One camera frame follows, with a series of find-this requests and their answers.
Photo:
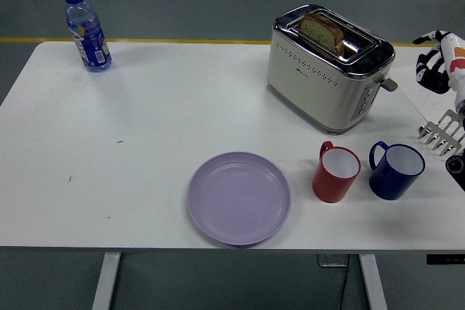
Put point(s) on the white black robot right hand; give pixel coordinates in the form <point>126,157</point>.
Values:
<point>454,56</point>

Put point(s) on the slice of bread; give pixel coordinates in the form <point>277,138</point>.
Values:
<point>321,32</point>

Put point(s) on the purple plate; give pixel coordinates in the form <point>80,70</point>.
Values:
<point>238,199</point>

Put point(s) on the grey toaster lever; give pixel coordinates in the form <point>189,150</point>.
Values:
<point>388,84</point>

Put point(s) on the metal toast rack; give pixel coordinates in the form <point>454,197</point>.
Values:
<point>443,135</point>

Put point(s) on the blue mug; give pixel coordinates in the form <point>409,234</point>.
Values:
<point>390,181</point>

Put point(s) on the cream and chrome toaster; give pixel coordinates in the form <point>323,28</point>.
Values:
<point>312,85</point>

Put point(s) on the red mug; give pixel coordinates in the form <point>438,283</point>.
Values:
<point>332,184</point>

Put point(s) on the white table leg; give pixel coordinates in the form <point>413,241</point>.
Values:
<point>372,281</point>
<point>106,281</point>

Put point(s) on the blue capped water bottle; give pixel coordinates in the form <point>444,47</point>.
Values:
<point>89,37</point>

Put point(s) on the clear bracket under table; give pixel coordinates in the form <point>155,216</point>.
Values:
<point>330,261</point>

